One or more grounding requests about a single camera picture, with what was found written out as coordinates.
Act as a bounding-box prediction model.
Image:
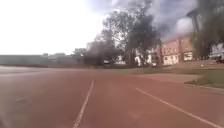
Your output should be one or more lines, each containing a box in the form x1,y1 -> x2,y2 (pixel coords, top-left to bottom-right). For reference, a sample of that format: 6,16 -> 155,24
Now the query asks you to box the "white building behind trees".
114,48 -> 161,67

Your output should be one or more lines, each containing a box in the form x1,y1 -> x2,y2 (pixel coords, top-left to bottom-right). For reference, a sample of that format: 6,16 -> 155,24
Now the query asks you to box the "red running track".
0,65 -> 224,128

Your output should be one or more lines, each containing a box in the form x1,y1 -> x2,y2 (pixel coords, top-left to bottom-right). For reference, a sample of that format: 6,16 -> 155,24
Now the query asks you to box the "grass field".
109,60 -> 224,90

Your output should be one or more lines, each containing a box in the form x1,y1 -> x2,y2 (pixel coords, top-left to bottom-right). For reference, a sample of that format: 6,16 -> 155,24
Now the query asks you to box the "long low wall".
0,54 -> 86,66

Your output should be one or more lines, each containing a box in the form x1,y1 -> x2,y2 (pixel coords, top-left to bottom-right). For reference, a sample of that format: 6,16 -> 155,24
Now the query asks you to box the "group of tall trees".
83,0 -> 164,67

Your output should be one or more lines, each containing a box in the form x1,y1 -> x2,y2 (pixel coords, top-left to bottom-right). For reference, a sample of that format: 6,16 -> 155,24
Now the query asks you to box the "dark tree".
186,0 -> 224,61

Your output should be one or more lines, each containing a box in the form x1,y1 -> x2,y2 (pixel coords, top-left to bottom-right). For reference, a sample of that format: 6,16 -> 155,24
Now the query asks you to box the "red brick building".
160,33 -> 195,66

